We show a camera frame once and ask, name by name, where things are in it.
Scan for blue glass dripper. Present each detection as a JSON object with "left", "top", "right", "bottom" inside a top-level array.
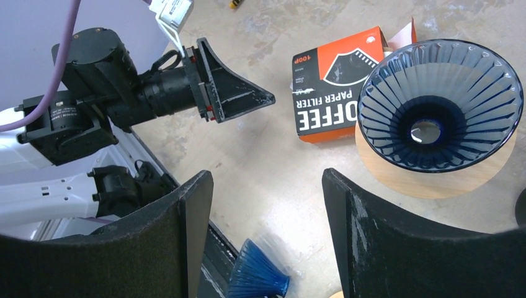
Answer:
[
  {"left": 357, "top": 39, "right": 525, "bottom": 173},
  {"left": 226, "top": 239, "right": 290, "bottom": 298}
]

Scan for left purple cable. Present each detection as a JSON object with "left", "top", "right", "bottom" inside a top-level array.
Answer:
[{"left": 0, "top": 0, "right": 83, "bottom": 133}]

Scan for red black coffee carafe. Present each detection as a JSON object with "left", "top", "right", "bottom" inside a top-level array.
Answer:
[{"left": 514, "top": 197, "right": 525, "bottom": 226}]

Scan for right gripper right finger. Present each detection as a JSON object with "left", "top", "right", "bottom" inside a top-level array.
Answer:
[{"left": 322, "top": 168, "right": 525, "bottom": 297}]

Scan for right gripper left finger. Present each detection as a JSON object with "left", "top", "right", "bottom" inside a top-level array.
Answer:
[{"left": 1, "top": 170, "right": 214, "bottom": 297}]

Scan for yellow handled pliers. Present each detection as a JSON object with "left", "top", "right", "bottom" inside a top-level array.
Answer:
[{"left": 229, "top": 0, "right": 244, "bottom": 9}]

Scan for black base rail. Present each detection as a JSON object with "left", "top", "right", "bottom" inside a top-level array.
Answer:
[{"left": 118, "top": 132, "right": 238, "bottom": 297}]

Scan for orange coffee filter box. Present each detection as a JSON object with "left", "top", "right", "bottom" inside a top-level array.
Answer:
[{"left": 291, "top": 20, "right": 417, "bottom": 143}]

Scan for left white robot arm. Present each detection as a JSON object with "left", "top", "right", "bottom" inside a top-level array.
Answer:
[{"left": 1, "top": 27, "right": 275, "bottom": 241}]

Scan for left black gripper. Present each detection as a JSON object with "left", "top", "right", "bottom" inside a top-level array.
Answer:
[{"left": 140, "top": 38, "right": 276, "bottom": 123}]

